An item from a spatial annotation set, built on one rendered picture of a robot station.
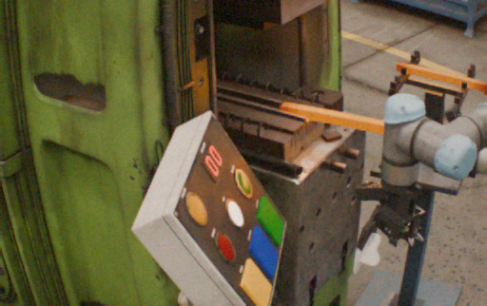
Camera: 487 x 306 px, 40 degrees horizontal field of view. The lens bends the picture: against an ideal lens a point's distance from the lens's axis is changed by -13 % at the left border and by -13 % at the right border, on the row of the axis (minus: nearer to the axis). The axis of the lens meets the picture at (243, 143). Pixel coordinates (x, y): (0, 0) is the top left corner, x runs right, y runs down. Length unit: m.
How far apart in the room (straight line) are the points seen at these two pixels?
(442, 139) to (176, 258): 0.47
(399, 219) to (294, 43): 0.86
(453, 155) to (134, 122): 0.69
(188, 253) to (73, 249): 0.92
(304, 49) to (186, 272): 1.01
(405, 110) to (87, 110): 0.74
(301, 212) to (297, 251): 0.11
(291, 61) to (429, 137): 0.94
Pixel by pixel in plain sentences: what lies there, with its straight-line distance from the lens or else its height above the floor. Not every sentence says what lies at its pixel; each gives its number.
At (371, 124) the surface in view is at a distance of 1.73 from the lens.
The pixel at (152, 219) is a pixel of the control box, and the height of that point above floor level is 1.18.
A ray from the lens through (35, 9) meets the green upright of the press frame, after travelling 1.71.
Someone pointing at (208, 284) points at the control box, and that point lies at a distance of 1.18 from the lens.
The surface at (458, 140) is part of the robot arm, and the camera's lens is 1.18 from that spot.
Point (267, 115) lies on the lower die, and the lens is 1.83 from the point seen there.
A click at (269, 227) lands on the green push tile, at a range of 1.39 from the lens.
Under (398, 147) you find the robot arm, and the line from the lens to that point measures 1.24.
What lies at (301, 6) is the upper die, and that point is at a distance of 1.68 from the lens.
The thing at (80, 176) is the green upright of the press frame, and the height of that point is 0.89.
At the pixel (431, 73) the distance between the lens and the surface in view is 2.17.
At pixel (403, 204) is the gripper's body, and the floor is 1.10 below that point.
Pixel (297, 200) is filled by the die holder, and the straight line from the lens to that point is 1.74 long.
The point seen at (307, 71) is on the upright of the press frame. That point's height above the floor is 0.99.
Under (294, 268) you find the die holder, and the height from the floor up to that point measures 0.65.
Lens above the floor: 1.82
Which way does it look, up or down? 29 degrees down
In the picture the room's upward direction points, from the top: 2 degrees counter-clockwise
